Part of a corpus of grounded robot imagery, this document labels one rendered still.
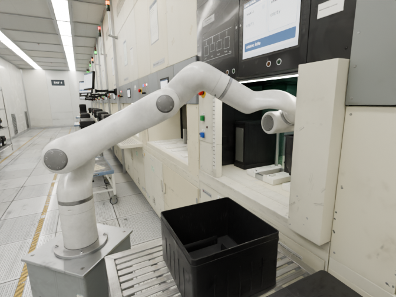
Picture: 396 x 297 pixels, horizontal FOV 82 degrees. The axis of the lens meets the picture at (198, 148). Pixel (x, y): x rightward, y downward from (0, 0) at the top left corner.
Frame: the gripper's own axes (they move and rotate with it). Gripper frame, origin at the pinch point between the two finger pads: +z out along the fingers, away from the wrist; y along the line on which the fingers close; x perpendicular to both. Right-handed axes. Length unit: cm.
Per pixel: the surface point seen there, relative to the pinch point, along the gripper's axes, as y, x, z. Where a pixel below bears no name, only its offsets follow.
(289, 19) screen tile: 5.7, 34.1, -30.1
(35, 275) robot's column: -25, -52, -115
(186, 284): 18, -38, -74
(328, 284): 37, -35, -45
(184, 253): 17, -30, -74
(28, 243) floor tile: -181, -122, -151
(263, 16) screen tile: -6.6, 38.6, -30.2
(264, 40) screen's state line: -5.2, 30.0, -30.1
